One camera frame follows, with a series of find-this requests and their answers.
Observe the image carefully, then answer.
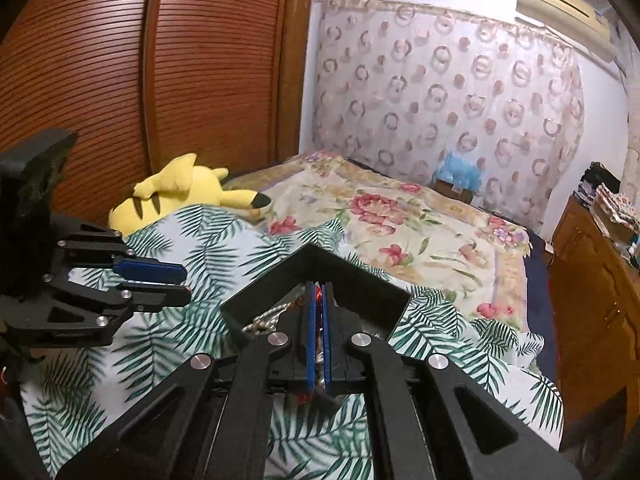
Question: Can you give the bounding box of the wooden cabinet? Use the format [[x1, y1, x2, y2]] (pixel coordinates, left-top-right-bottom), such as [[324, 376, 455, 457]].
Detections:
[[547, 195, 640, 441]]

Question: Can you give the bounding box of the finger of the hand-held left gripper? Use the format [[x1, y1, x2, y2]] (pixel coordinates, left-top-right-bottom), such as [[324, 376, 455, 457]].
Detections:
[[50, 212, 188, 286], [10, 280, 193, 348]]

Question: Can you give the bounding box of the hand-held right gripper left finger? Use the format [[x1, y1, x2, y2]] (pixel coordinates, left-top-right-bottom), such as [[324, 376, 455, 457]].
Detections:
[[55, 282, 321, 480]]

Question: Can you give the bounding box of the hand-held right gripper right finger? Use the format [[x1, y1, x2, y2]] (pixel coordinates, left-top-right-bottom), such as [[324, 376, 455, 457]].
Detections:
[[321, 282, 583, 480]]

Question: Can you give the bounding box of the brown louvered wardrobe door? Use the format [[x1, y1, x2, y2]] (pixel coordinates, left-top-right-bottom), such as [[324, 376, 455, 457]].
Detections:
[[0, 0, 156, 226], [145, 0, 296, 181]]

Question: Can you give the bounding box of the blue plush toy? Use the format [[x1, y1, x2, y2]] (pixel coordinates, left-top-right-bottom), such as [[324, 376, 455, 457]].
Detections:
[[432, 150, 486, 203]]

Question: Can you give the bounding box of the navy bed sheet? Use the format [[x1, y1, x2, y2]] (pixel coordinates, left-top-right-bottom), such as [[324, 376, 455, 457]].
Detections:
[[520, 230, 558, 376]]

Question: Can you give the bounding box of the circle pattern curtain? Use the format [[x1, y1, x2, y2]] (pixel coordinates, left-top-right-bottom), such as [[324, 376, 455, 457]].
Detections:
[[312, 0, 586, 233]]

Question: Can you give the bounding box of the beige pearl necklace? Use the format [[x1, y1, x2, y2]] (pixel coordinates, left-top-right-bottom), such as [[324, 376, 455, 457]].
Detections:
[[244, 305, 287, 334]]

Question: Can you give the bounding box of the cream wall air conditioner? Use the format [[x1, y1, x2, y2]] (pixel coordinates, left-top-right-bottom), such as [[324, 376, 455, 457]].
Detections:
[[515, 0, 621, 63]]

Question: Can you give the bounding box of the floral blanket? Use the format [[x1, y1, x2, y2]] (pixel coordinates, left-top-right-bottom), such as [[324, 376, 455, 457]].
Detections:
[[222, 152, 533, 333]]

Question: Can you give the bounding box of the yellow plush toy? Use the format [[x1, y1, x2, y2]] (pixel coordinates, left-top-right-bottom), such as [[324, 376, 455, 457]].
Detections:
[[109, 154, 271, 236]]

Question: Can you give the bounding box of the stack of patterned fabric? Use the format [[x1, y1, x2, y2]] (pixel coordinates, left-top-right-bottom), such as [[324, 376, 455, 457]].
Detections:
[[592, 182, 640, 241]]

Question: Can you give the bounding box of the black square box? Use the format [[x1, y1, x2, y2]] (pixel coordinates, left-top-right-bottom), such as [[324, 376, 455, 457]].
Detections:
[[220, 244, 412, 356]]

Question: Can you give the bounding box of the stack of dark clothes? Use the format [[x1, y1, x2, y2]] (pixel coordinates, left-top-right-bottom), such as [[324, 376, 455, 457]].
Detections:
[[577, 161, 621, 206]]

